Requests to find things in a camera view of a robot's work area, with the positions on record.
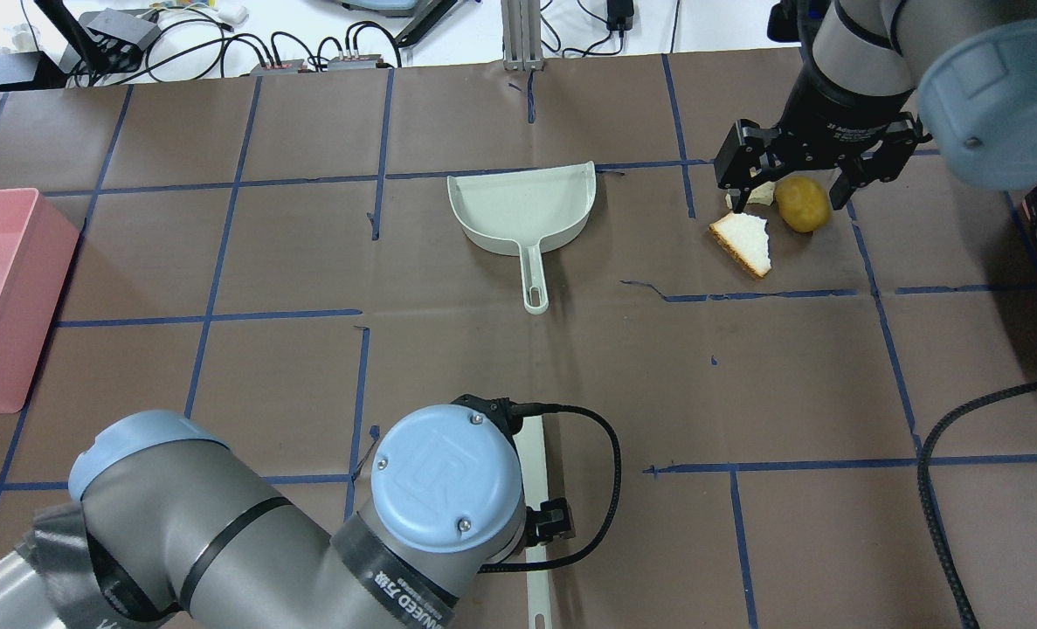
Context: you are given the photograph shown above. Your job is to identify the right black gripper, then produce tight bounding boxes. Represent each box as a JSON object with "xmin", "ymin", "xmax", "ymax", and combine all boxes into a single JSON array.
[{"xmin": 714, "ymin": 74, "xmax": 932, "ymax": 215}]

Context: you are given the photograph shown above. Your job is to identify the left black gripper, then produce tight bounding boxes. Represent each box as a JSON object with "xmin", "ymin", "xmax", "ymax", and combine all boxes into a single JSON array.
[{"xmin": 452, "ymin": 394, "xmax": 519, "ymax": 442}]

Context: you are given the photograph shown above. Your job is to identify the pale green hand brush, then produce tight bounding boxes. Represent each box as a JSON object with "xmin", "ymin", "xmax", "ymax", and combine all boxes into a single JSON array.
[{"xmin": 515, "ymin": 417, "xmax": 554, "ymax": 628}]

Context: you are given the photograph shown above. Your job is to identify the pale green dustpan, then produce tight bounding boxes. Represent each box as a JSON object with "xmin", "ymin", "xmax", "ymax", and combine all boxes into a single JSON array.
[{"xmin": 446, "ymin": 161, "xmax": 597, "ymax": 315}]

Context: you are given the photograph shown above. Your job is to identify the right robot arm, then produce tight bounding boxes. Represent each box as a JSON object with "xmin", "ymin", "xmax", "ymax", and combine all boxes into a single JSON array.
[{"xmin": 714, "ymin": 1, "xmax": 1037, "ymax": 212}]

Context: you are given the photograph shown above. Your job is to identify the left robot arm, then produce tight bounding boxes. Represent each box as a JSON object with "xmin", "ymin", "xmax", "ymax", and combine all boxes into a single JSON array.
[{"xmin": 0, "ymin": 404, "xmax": 526, "ymax": 628}]

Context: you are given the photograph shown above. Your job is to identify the pink plastic bin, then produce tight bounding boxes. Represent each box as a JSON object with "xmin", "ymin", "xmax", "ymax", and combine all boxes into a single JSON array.
[{"xmin": 0, "ymin": 188, "xmax": 80, "ymax": 414}]

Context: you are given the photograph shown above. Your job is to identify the yellow potato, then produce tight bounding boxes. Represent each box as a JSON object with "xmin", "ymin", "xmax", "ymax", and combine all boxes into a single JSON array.
[{"xmin": 774, "ymin": 175, "xmax": 833, "ymax": 232}]

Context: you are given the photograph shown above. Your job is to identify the small bread piece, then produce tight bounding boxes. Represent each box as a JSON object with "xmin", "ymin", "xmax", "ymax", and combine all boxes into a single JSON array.
[{"xmin": 725, "ymin": 182, "xmax": 775, "ymax": 210}]

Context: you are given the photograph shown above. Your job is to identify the large bread slice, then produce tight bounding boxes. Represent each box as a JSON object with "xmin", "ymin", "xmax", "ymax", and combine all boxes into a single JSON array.
[{"xmin": 709, "ymin": 212, "xmax": 772, "ymax": 280}]

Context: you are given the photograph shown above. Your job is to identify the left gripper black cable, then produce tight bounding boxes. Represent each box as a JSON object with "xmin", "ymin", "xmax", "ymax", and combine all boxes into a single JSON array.
[{"xmin": 480, "ymin": 402, "xmax": 624, "ymax": 574}]

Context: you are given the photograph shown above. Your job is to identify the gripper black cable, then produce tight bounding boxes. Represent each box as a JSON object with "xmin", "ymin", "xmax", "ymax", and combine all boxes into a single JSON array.
[
  {"xmin": 480, "ymin": 402, "xmax": 624, "ymax": 574},
  {"xmin": 916, "ymin": 374, "xmax": 1037, "ymax": 629}
]

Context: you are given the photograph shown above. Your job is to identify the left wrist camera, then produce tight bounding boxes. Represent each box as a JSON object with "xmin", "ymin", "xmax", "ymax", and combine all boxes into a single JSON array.
[{"xmin": 523, "ymin": 497, "xmax": 577, "ymax": 547}]

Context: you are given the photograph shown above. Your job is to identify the aluminium frame post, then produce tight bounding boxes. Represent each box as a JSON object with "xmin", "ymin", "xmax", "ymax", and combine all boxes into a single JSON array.
[{"xmin": 501, "ymin": 0, "xmax": 543, "ymax": 72}]

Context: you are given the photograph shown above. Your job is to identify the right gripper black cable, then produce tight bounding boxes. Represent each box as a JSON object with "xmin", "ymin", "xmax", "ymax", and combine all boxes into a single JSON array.
[{"xmin": 916, "ymin": 374, "xmax": 1037, "ymax": 629}]

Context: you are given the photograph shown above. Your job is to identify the black camera stand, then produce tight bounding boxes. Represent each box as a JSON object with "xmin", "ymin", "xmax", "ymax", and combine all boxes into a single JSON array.
[{"xmin": 34, "ymin": 1, "xmax": 160, "ymax": 76}]

